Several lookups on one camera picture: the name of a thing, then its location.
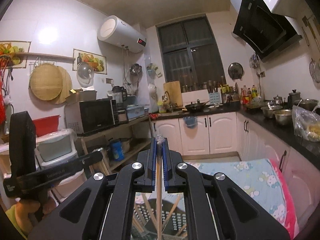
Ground black pot lid on wall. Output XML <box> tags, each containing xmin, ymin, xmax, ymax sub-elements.
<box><xmin>228</xmin><ymin>62</ymin><xmax>244</xmax><ymax>80</ymax></box>

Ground wooden chopstick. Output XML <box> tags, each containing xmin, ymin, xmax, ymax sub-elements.
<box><xmin>162</xmin><ymin>194</ymin><xmax>182</xmax><ymax>230</ymax></box>

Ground black kettle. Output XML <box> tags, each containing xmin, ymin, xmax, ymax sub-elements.
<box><xmin>287</xmin><ymin>89</ymin><xmax>301</xmax><ymax>108</ymax></box>

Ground black range hood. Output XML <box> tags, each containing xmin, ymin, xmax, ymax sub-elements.
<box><xmin>231</xmin><ymin>0</ymin><xmax>302</xmax><ymax>62</ymax></box>

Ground white lower cabinets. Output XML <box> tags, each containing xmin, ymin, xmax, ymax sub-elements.
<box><xmin>151</xmin><ymin>111</ymin><xmax>319</xmax><ymax>212</ymax></box>

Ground wooden cutting board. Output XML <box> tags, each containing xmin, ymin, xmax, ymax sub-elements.
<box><xmin>163</xmin><ymin>81</ymin><xmax>183</xmax><ymax>107</ymax></box>

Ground chopstick in basket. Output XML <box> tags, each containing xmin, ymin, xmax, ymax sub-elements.
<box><xmin>142</xmin><ymin>193</ymin><xmax>158</xmax><ymax>231</ymax></box>

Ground black wok on stove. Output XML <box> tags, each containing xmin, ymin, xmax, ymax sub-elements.
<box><xmin>185</xmin><ymin>100</ymin><xmax>209</xmax><ymax>113</ymax></box>

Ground Hello Kitty tablecloth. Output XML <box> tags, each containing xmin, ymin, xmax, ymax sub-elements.
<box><xmin>134</xmin><ymin>158</ymin><xmax>288</xmax><ymax>239</ymax></box>

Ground steel mixing bowl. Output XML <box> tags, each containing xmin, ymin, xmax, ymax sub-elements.
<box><xmin>274</xmin><ymin>109</ymin><xmax>292</xmax><ymax>126</ymax></box>

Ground wooden shelf rack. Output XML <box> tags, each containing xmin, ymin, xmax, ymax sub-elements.
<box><xmin>76</xmin><ymin>116</ymin><xmax>152</xmax><ymax>175</ymax></box>

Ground woven bamboo tray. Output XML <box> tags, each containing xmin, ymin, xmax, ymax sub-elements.
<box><xmin>29</xmin><ymin>63</ymin><xmax>63</xmax><ymax>101</ymax></box>

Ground white water heater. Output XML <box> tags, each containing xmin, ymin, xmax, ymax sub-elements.
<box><xmin>97</xmin><ymin>15</ymin><xmax>146</xmax><ymax>53</ymax></box>

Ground blender jug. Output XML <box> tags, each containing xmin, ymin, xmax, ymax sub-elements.
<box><xmin>112</xmin><ymin>86</ymin><xmax>127</xmax><ymax>103</ymax></box>

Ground silver black microwave oven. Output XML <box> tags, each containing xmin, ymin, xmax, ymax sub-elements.
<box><xmin>65</xmin><ymin>99</ymin><xmax>119</xmax><ymax>135</ymax></box>

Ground green plastic utensil basket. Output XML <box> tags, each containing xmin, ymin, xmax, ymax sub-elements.
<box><xmin>131</xmin><ymin>197</ymin><xmax>187</xmax><ymax>239</ymax></box>

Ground glass pot lid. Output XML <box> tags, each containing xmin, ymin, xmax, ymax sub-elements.
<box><xmin>76</xmin><ymin>62</ymin><xmax>94</xmax><ymax>88</ymax></box>

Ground red plastic basin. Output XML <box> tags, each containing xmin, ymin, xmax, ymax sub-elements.
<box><xmin>33</xmin><ymin>115</ymin><xmax>60</xmax><ymax>137</ymax></box>

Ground clear plastic food bag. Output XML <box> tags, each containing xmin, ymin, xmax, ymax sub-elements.
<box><xmin>292</xmin><ymin>105</ymin><xmax>320</xmax><ymax>142</ymax></box>

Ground dark kitchen window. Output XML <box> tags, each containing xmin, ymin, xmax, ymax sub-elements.
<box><xmin>157</xmin><ymin>16</ymin><xmax>225</xmax><ymax>88</ymax></box>

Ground left hand orange glove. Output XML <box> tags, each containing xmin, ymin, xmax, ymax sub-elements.
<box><xmin>5</xmin><ymin>198</ymin><xmax>56</xmax><ymax>239</ymax></box>

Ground fruit picture on wall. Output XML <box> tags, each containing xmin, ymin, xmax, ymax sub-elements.
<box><xmin>72</xmin><ymin>48</ymin><xmax>107</xmax><ymax>75</ymax></box>

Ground blue canister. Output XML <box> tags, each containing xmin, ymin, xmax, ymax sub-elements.
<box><xmin>110</xmin><ymin>139</ymin><xmax>124</xmax><ymax>161</ymax></box>

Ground pink towel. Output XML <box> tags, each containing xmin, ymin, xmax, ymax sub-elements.
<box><xmin>267</xmin><ymin>159</ymin><xmax>299</xmax><ymax>239</ymax></box>

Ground hanging strainer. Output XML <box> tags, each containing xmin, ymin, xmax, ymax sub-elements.
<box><xmin>309</xmin><ymin>59</ymin><xmax>320</xmax><ymax>83</ymax></box>

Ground white plastic drawer tower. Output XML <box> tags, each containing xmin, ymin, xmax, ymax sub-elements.
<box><xmin>35</xmin><ymin>129</ymin><xmax>87</xmax><ymax>202</ymax></box>

